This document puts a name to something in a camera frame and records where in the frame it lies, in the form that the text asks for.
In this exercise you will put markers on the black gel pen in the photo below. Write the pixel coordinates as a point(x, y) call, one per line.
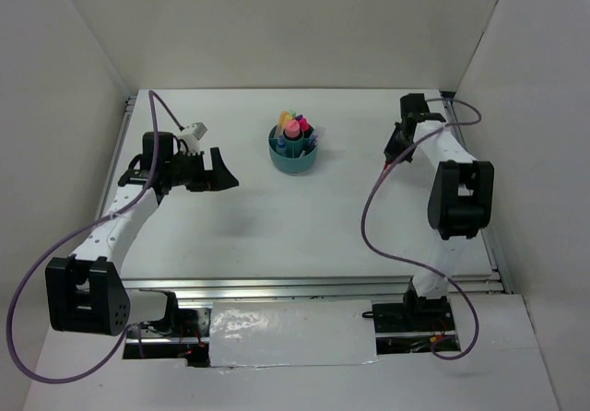
point(316, 134)

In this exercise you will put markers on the pink bottle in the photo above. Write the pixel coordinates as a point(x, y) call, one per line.
point(292, 130)

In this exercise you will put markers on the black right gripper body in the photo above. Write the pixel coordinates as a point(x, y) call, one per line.
point(407, 143)

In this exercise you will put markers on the blue refill pen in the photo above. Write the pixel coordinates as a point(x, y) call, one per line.
point(305, 152)

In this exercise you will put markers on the yellow highlighter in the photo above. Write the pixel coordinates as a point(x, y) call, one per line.
point(281, 125)

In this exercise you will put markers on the black pink highlighter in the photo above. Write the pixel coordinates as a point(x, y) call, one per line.
point(304, 125)

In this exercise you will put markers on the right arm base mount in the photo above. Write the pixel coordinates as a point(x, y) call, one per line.
point(399, 330)

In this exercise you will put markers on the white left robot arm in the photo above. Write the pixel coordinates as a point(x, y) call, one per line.
point(84, 290)

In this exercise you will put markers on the teal round organizer container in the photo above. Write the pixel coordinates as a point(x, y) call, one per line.
point(293, 163)

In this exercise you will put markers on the blue cap spray bottle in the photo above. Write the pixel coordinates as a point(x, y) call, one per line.
point(281, 147)

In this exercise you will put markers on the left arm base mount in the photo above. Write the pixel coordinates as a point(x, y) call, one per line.
point(185, 337)

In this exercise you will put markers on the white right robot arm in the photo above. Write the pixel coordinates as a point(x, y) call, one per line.
point(460, 201)

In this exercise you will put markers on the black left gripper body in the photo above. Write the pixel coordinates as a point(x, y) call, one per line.
point(189, 171)

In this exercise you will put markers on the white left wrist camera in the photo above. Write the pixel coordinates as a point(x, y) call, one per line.
point(190, 137)

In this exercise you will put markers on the aluminium table frame rail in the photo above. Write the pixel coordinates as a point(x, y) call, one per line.
point(339, 224)

